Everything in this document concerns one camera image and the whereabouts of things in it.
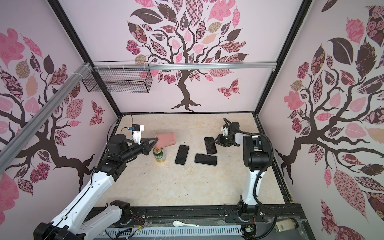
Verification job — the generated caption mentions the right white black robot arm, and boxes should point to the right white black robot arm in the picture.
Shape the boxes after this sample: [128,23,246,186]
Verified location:
[215,126,273,215]

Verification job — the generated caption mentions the black corrugated cable hose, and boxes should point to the black corrugated cable hose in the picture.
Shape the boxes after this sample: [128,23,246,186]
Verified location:
[222,117,278,239]

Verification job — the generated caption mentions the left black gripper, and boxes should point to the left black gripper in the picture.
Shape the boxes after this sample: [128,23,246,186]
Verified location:
[121,137,158,162]

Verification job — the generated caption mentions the black wire basket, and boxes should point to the black wire basket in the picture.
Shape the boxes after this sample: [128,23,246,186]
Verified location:
[82,60,153,94]

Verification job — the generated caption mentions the white power adapter box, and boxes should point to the white power adapter box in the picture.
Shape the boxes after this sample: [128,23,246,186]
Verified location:
[275,219,299,233]

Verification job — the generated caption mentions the black phone sideways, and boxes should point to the black phone sideways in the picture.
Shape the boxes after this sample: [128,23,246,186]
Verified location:
[195,154,218,166]

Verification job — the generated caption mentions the grey aluminium rail left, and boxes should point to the grey aluminium rail left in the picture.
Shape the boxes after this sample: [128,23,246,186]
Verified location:
[1,63,92,173]

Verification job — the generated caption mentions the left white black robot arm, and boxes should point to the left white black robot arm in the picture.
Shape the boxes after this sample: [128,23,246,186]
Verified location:
[33,134,158,240]

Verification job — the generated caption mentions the grey aluminium rail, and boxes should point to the grey aluminium rail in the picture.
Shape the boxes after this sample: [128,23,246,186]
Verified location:
[1,63,92,173]
[93,62,277,71]

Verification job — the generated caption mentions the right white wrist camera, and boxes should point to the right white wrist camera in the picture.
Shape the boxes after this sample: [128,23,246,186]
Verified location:
[221,125,230,136]

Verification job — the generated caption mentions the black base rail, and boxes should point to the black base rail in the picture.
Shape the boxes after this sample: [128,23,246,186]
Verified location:
[119,204,306,225]

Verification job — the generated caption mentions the green gold drink can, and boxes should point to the green gold drink can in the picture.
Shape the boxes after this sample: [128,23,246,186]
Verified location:
[153,148,166,163]

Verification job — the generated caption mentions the grey aluminium rail back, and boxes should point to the grey aluminium rail back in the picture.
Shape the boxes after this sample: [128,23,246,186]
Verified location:
[93,62,277,71]

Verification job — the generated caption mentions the pink phone case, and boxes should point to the pink phone case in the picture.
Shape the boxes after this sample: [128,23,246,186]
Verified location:
[155,133,176,149]

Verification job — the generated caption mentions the white slotted cable duct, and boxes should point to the white slotted cable duct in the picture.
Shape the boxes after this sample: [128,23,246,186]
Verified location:
[95,226,243,240]

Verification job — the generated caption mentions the white plastic spoon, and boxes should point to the white plastic spoon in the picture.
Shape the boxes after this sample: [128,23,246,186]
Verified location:
[173,220,199,228]

